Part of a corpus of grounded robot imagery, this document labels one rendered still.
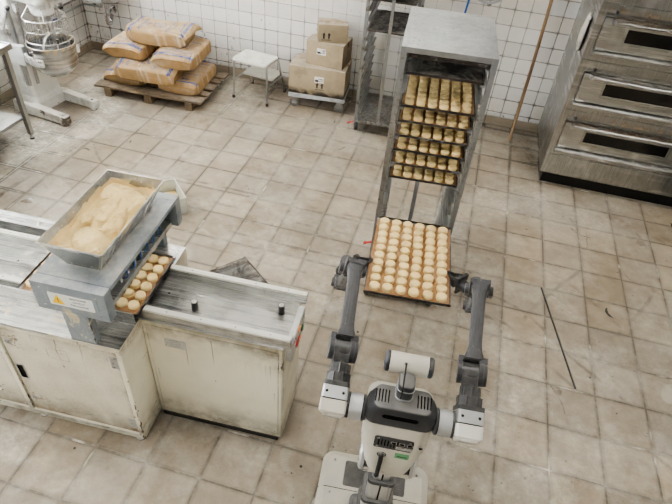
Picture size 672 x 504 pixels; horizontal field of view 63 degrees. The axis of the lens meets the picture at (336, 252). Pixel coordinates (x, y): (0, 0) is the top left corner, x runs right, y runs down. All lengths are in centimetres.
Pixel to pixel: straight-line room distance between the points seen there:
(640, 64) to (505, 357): 265
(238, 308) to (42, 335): 87
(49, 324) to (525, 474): 256
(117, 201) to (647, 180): 456
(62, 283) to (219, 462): 132
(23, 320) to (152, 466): 102
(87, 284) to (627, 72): 432
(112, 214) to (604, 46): 393
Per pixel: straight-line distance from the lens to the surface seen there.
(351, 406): 190
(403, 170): 337
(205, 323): 259
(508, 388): 371
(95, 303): 245
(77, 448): 342
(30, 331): 287
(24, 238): 326
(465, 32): 323
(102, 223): 259
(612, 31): 507
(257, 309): 270
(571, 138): 540
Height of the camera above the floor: 283
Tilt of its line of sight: 41 degrees down
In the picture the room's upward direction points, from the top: 6 degrees clockwise
